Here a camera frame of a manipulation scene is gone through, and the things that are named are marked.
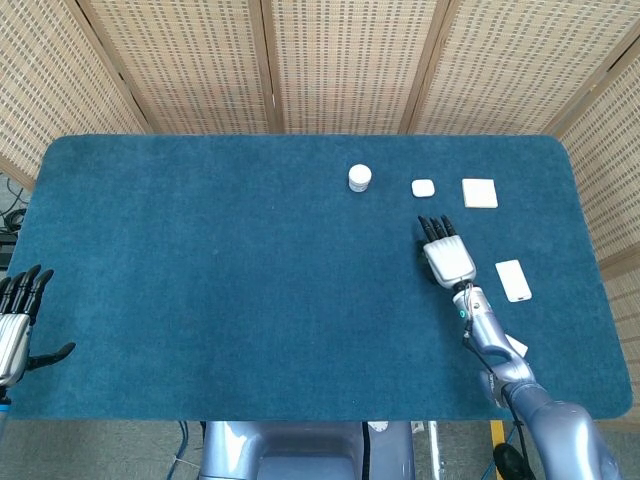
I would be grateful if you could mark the white earbuds case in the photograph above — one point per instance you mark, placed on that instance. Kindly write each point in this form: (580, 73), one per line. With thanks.
(423, 188)

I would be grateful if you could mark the white round jar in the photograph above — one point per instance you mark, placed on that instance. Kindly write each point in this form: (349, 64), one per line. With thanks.
(359, 177)

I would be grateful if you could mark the white square flat box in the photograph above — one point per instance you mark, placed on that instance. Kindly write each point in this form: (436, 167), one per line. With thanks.
(479, 193)

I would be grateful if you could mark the blue-grey robot torso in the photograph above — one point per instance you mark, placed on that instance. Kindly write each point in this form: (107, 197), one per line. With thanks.
(300, 450)

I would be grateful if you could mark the small white flat card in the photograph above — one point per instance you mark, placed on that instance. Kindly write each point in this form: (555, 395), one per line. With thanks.
(519, 346)

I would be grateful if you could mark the woven folding screen panel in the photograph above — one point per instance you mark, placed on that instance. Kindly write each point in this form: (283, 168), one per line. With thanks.
(185, 65)
(515, 65)
(350, 65)
(610, 175)
(55, 85)

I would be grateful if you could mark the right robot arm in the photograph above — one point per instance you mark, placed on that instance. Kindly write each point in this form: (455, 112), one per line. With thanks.
(500, 345)

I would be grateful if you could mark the black shoe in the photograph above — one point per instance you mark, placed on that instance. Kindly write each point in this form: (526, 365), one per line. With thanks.
(510, 462)

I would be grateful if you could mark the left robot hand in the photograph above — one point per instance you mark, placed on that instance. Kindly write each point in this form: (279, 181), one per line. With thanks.
(12, 340)

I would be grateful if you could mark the white power bank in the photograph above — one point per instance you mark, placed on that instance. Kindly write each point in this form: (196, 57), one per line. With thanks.
(513, 280)

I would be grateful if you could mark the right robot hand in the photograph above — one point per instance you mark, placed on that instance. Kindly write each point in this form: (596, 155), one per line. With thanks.
(450, 260)

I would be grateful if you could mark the black equipment box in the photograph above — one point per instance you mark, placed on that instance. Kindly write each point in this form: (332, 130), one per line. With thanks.
(7, 247)

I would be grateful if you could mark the yellow strip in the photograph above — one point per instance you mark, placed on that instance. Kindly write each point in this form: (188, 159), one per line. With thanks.
(496, 432)

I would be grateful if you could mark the blue fleece table cloth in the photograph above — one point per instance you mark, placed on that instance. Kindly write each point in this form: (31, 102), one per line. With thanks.
(250, 275)

